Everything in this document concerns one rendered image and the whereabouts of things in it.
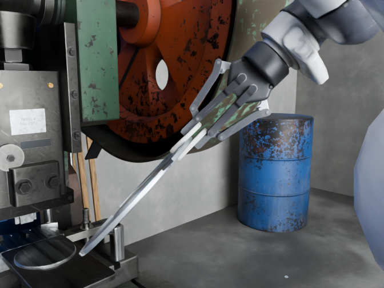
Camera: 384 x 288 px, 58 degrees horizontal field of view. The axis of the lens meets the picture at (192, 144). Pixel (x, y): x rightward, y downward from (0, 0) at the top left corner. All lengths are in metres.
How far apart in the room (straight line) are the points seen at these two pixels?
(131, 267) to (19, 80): 0.52
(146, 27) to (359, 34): 0.62
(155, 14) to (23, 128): 0.45
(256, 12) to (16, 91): 0.52
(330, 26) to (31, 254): 0.71
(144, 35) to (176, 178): 1.90
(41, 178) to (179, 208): 2.14
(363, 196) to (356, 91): 3.64
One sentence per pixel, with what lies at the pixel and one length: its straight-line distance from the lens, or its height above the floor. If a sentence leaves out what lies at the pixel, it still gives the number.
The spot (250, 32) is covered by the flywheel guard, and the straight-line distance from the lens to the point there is 0.76.
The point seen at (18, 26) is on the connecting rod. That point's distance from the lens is 0.84.
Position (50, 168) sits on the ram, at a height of 0.96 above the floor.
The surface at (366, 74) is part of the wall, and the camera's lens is 3.78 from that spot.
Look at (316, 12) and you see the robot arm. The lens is 0.52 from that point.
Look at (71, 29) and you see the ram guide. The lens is 0.82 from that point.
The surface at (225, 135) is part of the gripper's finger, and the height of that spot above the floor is 1.06.
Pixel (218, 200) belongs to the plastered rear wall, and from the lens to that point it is 3.21.
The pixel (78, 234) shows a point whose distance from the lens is 1.00.
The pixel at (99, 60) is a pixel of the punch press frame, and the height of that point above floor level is 1.19.
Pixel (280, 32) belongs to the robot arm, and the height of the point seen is 1.22.
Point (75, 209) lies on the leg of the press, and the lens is 1.26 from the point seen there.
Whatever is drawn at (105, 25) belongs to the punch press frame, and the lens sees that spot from 0.85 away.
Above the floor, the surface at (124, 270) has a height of 0.68.
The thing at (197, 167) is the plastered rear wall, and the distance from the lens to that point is 2.92.
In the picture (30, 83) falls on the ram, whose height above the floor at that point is 1.14.
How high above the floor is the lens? 1.15
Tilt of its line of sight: 10 degrees down
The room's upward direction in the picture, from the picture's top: straight up
